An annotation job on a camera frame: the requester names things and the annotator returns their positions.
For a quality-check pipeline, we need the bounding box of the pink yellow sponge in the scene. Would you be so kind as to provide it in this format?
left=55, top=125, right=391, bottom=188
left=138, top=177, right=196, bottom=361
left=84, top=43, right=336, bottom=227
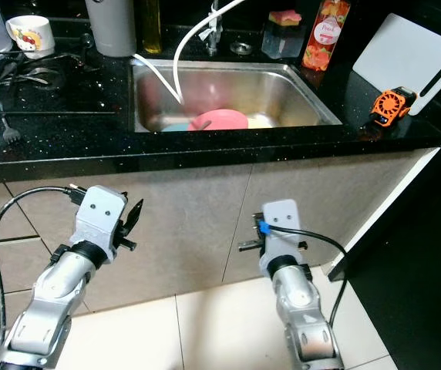
left=268, top=9, right=303, bottom=25

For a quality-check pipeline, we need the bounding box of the yellow round plate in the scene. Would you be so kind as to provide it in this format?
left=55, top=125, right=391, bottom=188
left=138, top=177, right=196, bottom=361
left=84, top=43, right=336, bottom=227
left=247, top=114, right=275, bottom=129

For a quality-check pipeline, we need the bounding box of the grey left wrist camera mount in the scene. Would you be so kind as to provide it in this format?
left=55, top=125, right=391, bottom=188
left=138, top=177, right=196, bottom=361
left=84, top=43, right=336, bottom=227
left=74, top=185, right=129, bottom=255

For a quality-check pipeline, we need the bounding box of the black side cabinet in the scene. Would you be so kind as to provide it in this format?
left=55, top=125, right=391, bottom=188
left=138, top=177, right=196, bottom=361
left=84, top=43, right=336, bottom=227
left=328, top=119, right=441, bottom=370

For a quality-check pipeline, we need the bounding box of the metal fork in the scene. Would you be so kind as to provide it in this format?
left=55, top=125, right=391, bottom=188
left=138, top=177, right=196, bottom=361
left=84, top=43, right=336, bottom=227
left=1, top=117, right=22, bottom=147

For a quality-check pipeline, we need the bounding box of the light blue round plate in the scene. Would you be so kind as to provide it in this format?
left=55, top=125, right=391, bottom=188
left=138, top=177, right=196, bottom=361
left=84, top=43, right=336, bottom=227
left=163, top=119, right=192, bottom=133

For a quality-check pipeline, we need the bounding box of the yellow oil bottle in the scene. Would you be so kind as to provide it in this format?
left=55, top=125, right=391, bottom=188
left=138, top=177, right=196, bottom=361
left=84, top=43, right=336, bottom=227
left=140, top=0, right=163, bottom=55

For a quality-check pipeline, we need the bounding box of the white cartoon print mug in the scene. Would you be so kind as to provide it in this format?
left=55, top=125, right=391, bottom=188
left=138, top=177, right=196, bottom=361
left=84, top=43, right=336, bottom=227
left=5, top=15, right=56, bottom=60

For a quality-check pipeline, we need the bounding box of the clear plastic sponge container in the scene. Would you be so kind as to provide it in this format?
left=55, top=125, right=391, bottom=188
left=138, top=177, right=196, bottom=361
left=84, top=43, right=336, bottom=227
left=261, top=21, right=303, bottom=59

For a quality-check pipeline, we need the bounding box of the chrome faucet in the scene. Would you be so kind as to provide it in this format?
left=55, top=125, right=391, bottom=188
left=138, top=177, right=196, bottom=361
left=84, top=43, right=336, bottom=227
left=203, top=0, right=225, bottom=56

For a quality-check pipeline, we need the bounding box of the beige kitchen cabinet front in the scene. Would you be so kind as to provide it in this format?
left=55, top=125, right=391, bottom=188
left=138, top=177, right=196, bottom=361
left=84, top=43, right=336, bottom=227
left=0, top=150, right=441, bottom=332

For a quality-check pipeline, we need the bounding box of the grey tumbler with red logo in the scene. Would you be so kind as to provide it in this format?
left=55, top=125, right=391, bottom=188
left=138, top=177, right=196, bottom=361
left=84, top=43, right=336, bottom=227
left=84, top=0, right=136, bottom=58

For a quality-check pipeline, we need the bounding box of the orange black small fan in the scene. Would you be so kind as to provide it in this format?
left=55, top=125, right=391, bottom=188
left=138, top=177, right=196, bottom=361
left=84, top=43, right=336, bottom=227
left=371, top=87, right=418, bottom=130

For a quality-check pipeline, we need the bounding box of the long curved white hose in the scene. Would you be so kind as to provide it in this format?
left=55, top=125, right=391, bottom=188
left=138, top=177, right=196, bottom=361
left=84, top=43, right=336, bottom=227
left=172, top=0, right=241, bottom=103

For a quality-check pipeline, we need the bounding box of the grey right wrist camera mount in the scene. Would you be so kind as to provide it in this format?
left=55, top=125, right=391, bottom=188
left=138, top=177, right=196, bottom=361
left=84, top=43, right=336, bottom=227
left=258, top=199, right=305, bottom=274

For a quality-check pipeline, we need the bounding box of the white cutting board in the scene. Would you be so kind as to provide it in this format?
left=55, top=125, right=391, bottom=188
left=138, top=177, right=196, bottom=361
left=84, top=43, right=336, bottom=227
left=353, top=13, right=441, bottom=116

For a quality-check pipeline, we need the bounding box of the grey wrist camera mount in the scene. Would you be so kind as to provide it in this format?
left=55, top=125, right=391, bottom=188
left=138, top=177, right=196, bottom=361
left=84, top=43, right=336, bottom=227
left=258, top=199, right=305, bottom=274
left=74, top=185, right=129, bottom=255

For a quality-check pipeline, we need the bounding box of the pink round plate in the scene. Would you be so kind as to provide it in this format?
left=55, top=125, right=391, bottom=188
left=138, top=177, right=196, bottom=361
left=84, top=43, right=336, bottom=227
left=188, top=108, right=251, bottom=132

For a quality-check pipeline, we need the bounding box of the stainless steel sink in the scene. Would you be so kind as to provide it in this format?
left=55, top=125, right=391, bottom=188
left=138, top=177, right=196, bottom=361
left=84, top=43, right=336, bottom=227
left=130, top=58, right=343, bottom=133

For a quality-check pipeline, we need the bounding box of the round metal hole cap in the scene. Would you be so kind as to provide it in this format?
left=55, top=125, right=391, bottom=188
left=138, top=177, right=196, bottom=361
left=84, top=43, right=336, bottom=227
left=230, top=40, right=254, bottom=55

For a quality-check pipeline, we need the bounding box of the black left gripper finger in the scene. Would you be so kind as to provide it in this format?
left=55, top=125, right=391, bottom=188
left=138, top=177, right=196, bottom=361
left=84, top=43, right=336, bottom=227
left=123, top=198, right=146, bottom=234

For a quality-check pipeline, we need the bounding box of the peach soap pump bottle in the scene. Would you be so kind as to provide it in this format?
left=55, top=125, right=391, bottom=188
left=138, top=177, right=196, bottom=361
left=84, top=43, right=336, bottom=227
left=302, top=0, right=352, bottom=72

